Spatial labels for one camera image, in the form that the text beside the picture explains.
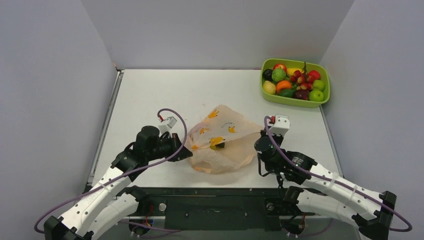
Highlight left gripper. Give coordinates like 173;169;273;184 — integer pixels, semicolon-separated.
146;132;193;162

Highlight translucent orange plastic bag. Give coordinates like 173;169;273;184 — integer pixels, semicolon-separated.
185;104;263;174

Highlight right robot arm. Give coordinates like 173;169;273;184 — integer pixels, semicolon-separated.
254;130;397;240

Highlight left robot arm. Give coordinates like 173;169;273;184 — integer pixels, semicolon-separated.
43;125;193;240

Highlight green lime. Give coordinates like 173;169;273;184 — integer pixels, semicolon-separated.
278;88;295;98

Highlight yellow lemon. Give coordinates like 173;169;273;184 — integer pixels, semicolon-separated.
262;80;276;95

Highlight dark purple plum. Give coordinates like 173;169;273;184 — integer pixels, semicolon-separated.
293;89;310;101

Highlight orange fruit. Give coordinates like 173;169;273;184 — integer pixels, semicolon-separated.
275;80;292;94

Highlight green guava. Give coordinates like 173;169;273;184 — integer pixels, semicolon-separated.
271;68;287;83

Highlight red grape bunch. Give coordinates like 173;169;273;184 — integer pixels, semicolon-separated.
288;62;317;91

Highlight yellow banana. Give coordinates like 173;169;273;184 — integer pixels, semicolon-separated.
286;67;302;77

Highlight red apple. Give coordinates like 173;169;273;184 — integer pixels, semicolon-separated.
273;63;287;73

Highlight green apple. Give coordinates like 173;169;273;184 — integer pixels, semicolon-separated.
312;79;326;92

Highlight green plastic fruit tray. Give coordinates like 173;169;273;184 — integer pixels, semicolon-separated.
260;58;331;108

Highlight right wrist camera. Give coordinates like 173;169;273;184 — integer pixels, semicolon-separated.
268;114;290;137

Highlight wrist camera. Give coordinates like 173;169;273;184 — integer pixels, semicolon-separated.
268;114;290;137
158;116;177;136

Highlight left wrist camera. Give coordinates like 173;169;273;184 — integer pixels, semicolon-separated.
158;116;177;136

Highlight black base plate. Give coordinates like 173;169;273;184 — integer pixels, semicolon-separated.
82;185;332;232

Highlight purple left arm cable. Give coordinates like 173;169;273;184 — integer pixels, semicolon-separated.
33;107;188;239

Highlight aluminium table rail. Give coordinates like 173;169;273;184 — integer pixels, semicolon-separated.
82;69;125;194

